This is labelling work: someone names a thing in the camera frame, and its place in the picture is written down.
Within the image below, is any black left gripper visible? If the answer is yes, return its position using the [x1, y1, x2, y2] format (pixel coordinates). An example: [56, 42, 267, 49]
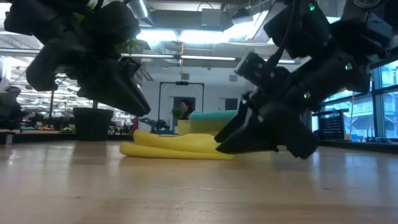
[25, 39, 152, 118]

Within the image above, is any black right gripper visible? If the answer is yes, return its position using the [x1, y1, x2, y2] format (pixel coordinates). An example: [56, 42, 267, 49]
[248, 52, 373, 161]

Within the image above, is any teal microfiber towel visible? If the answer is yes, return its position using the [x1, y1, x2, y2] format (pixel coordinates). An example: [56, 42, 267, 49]
[189, 110, 239, 123]

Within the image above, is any yellow microfiber towel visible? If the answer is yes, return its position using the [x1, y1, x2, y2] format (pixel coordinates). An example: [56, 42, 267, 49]
[119, 129, 236, 161]

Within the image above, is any black background equipment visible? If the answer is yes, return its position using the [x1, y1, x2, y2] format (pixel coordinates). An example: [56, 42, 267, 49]
[224, 98, 239, 111]

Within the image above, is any yellow translucent plastic bin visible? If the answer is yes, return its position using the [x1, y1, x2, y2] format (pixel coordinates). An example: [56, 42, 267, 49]
[177, 119, 233, 137]

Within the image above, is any black mesh crate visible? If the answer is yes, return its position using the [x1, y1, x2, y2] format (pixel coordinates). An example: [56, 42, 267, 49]
[312, 108, 351, 141]

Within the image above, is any person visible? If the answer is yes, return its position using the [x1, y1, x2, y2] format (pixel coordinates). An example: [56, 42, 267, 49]
[0, 86, 23, 126]
[179, 98, 196, 121]

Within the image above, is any green artificial plant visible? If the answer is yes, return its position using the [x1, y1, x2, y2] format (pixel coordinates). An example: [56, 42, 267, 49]
[74, 0, 141, 110]

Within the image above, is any small green desk plant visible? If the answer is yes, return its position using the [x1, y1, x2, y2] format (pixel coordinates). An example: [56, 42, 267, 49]
[170, 107, 186, 121]

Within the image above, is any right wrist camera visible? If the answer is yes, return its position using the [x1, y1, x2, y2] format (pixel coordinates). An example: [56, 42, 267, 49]
[234, 52, 292, 91]

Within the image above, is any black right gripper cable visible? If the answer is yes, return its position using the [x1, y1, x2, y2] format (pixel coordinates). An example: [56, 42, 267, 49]
[267, 0, 301, 69]

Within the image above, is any black background station frame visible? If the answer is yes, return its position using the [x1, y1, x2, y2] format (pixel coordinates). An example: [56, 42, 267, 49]
[157, 81, 205, 125]

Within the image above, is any black aluminium rig frame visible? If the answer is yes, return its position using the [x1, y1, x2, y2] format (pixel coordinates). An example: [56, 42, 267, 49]
[0, 128, 398, 154]

